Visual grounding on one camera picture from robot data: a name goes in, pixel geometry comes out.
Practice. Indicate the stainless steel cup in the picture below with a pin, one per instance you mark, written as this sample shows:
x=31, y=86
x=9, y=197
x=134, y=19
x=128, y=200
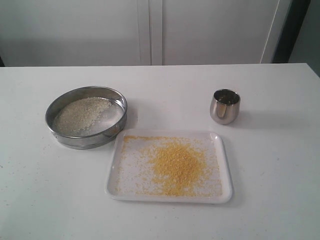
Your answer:
x=225, y=106

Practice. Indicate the round steel mesh sieve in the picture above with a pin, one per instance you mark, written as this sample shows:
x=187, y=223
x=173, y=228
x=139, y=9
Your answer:
x=106, y=128

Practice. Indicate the sifted yellow millet grains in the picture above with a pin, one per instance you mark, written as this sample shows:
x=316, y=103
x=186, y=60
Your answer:
x=168, y=166

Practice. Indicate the white rectangular plastic tray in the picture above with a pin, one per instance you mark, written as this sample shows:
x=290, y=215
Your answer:
x=203, y=135

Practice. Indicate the yellow white grain pile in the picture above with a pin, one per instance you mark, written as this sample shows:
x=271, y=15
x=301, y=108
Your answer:
x=79, y=116

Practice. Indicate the dark vertical post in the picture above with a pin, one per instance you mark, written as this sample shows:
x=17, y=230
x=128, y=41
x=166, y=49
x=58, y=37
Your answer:
x=290, y=31

